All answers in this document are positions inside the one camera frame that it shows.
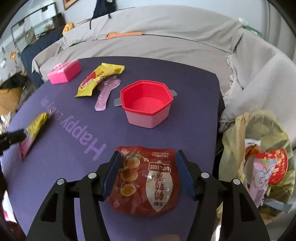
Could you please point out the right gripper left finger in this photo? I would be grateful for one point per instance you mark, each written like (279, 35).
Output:
(55, 219)

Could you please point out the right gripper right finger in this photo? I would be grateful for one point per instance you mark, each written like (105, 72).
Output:
(240, 217)

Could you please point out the yellow pink snack packet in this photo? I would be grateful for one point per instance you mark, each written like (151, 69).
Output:
(31, 133)

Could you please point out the red quail egg pouch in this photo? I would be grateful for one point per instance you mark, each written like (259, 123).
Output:
(147, 183)

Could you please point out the yellow-green trash bag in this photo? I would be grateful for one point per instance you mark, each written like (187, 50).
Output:
(257, 151)

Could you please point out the pink cartoon candy wrapper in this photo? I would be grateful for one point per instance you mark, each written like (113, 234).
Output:
(259, 183)

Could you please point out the red patterned cylinder can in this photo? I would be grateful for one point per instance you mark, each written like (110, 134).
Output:
(277, 164)

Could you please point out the dark blue armchair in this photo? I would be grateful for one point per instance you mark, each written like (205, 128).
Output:
(31, 51)

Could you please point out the pink plastic box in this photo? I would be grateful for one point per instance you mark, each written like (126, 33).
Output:
(64, 72)

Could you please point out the pink plastic spoon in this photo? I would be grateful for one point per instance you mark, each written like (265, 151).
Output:
(105, 87)

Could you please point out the yellow red snack wrapper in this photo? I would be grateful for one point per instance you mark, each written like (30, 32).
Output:
(100, 73)

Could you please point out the glass display cabinet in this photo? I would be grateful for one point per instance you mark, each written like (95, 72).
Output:
(43, 18)

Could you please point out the yellow plush toy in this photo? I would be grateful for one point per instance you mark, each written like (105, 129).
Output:
(67, 28)

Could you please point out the purple table mat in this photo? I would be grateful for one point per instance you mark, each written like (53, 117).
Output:
(76, 139)

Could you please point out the grey covered sofa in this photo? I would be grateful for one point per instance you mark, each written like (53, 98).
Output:
(253, 74)

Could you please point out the pink red plastic bowl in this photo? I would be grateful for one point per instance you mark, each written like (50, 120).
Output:
(146, 103)

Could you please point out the orange cloth on sofa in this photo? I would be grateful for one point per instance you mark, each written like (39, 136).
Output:
(113, 35)

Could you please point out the red framed picture middle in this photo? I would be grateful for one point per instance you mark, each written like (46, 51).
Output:
(68, 3)

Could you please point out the dark blue backpack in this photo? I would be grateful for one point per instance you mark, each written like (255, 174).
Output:
(102, 8)

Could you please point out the green tissue box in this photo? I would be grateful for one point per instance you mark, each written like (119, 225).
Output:
(254, 31)

